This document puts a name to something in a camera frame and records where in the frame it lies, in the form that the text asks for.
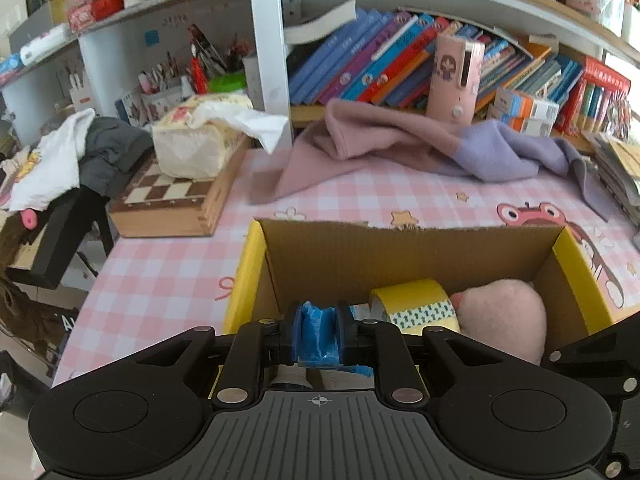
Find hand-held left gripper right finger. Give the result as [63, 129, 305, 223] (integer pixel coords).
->
[330, 300, 506, 407]

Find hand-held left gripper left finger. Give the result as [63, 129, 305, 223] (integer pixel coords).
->
[131, 301, 304, 407]

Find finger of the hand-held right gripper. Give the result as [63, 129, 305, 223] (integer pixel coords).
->
[542, 310, 640, 405]

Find dark blue spray bottle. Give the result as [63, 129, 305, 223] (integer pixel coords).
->
[272, 365, 313, 391]

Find yellow tape roll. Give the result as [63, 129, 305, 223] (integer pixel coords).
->
[369, 279, 461, 335]

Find yellow cardboard box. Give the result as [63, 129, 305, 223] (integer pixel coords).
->
[207, 217, 617, 401]

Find pink plush toy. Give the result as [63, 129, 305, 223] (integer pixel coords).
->
[450, 280, 547, 366]

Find pink checkered tablecloth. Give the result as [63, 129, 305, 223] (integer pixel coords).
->
[50, 147, 640, 391]

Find printed desk mat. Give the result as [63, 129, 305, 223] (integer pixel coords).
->
[385, 187, 640, 326]

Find wooden chess box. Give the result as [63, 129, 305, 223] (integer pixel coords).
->
[109, 135, 251, 238]

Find pink and purple cloth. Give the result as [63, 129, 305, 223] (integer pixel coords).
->
[250, 99, 613, 221]

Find stack of papers and notebooks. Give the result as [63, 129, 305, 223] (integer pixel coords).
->
[582, 130, 640, 251]

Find tissue pack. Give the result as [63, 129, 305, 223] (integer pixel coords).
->
[151, 92, 291, 179]

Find grey garment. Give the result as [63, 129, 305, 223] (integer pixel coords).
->
[77, 116, 155, 198]

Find black bench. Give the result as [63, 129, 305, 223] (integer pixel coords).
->
[5, 190, 116, 291]

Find red boxed book set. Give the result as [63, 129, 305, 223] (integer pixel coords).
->
[555, 55, 636, 136]

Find orange and blue boxes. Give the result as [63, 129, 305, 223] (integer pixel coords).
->
[487, 87, 560, 137]

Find row of colourful books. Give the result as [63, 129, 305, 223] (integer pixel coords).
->
[285, 5, 583, 116]

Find pink cylindrical device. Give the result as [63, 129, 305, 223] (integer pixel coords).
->
[426, 34, 486, 126]

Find pen holders with pens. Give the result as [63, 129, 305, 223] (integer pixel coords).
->
[137, 22, 256, 111]

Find white t-shirt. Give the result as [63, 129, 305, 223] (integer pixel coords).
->
[0, 108, 96, 212]

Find white metal shelf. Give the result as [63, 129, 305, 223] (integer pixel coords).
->
[0, 0, 640, 151]

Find red jar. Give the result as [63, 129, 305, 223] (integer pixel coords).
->
[90, 0, 125, 22]

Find long white box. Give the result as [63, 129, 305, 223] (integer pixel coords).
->
[20, 25, 81, 66]

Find light blue packet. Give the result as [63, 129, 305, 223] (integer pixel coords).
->
[0, 52, 23, 86]

